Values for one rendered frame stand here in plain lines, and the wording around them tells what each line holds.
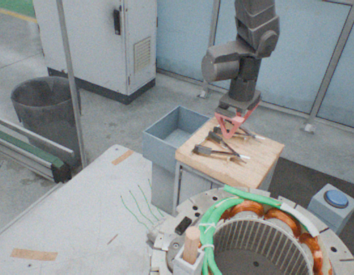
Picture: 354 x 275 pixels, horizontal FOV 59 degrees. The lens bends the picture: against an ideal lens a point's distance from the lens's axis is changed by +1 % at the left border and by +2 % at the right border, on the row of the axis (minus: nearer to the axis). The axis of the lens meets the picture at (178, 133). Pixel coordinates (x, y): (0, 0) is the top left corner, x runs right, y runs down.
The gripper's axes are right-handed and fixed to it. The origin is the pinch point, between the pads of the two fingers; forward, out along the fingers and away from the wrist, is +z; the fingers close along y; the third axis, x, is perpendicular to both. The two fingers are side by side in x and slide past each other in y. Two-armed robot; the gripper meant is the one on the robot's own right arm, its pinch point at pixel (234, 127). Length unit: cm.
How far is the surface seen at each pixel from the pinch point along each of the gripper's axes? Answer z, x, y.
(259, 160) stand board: 2.6, 9.0, 4.9
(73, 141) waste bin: 84, -117, -38
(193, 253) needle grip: -10.9, 12.1, 42.1
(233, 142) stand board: 2.5, 1.4, 2.5
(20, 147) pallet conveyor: 32, -74, 16
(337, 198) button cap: 4.8, 26.5, 3.8
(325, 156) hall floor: 110, 23, -161
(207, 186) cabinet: 9.3, 0.7, 13.2
